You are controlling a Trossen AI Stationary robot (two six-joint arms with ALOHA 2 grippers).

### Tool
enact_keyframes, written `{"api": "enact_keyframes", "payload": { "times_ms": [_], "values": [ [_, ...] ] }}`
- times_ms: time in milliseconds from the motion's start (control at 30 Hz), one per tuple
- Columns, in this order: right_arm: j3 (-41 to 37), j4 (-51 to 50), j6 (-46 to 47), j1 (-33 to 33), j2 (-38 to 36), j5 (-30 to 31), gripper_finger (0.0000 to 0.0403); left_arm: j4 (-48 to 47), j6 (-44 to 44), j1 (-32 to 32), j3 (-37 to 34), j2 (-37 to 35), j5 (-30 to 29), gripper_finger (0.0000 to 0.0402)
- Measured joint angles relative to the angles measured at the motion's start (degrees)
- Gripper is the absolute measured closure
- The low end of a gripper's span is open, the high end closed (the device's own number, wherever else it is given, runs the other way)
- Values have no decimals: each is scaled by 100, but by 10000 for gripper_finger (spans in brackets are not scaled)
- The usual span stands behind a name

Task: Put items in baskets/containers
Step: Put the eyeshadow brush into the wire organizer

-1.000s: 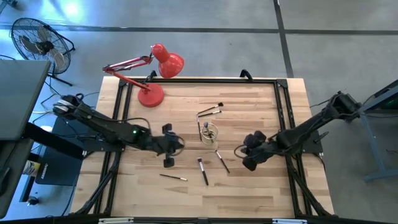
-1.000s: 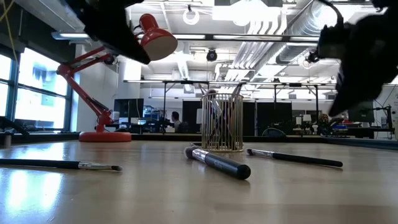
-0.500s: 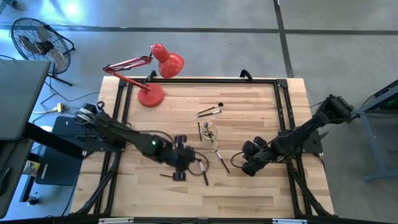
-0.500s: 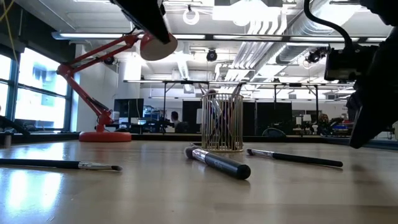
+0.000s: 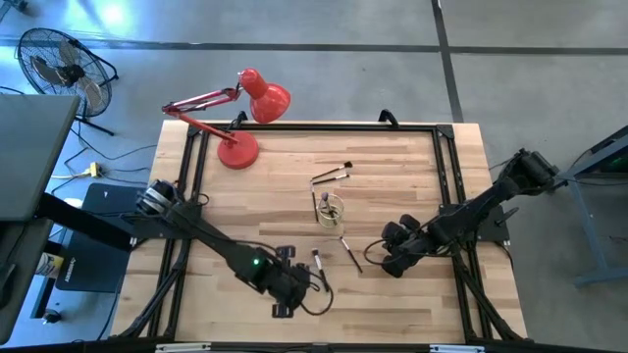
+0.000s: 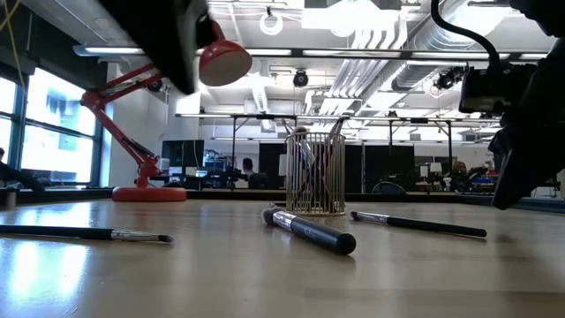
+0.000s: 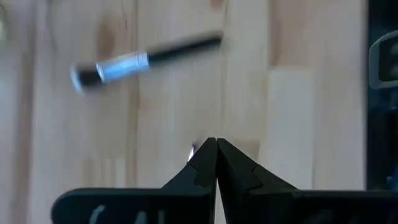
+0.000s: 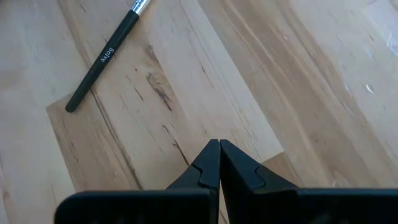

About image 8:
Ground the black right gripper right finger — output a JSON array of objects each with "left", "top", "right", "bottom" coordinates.
[{"left": 220, "top": 139, "right": 398, "bottom": 224}]

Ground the black Solve printed makeup brush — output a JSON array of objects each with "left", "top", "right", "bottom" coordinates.
[{"left": 65, "top": 0, "right": 152, "bottom": 113}]

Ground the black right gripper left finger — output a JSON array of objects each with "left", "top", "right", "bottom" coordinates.
[{"left": 55, "top": 139, "right": 221, "bottom": 224}]

